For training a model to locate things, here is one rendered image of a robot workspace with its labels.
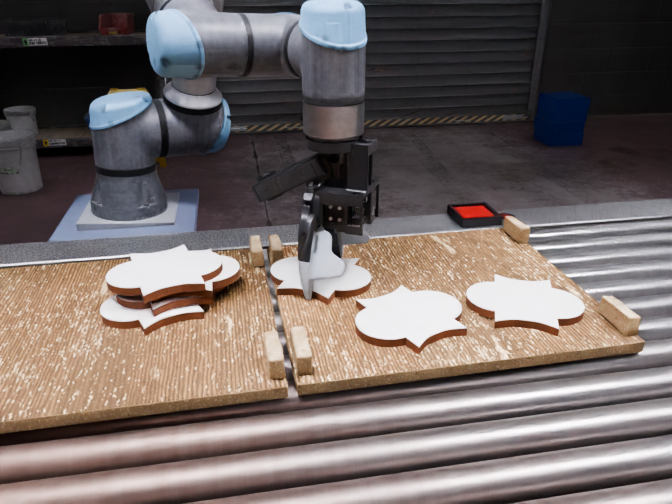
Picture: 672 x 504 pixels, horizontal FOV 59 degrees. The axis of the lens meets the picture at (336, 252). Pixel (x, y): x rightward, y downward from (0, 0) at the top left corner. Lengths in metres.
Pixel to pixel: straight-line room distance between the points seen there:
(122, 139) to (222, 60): 0.50
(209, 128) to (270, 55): 0.50
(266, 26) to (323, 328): 0.37
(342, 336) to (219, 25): 0.39
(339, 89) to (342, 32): 0.06
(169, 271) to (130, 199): 0.47
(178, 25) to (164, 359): 0.37
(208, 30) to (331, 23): 0.14
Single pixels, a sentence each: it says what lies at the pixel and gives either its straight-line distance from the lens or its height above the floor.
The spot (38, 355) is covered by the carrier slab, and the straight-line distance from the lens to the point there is 0.75.
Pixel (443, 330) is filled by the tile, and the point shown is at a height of 0.95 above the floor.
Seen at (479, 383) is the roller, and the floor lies 0.91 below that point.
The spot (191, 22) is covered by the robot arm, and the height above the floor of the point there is 1.27.
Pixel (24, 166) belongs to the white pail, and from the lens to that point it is 4.38.
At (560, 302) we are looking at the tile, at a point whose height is 0.95.
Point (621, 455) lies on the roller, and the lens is 0.64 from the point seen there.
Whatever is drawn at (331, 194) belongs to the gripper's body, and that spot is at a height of 1.08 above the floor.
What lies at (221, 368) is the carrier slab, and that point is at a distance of 0.66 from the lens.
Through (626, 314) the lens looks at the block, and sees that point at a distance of 0.78.
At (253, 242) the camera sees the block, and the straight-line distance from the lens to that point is 0.88.
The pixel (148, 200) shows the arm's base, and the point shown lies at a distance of 1.25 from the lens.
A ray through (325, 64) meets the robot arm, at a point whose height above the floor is 1.23.
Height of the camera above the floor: 1.32
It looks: 25 degrees down
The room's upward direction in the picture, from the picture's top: straight up
